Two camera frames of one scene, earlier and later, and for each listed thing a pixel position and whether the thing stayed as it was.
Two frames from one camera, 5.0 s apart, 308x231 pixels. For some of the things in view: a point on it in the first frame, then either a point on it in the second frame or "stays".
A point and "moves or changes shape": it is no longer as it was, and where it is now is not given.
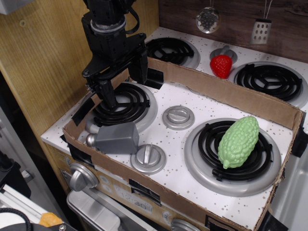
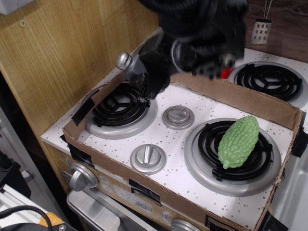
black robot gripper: x=105 y=37 to x=201 y=45
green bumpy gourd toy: x=237 y=141 stays
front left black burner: x=136 y=102 stays
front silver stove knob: x=149 y=159 stays
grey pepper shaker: x=122 y=138 moves or changes shape
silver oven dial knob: x=82 y=177 stays
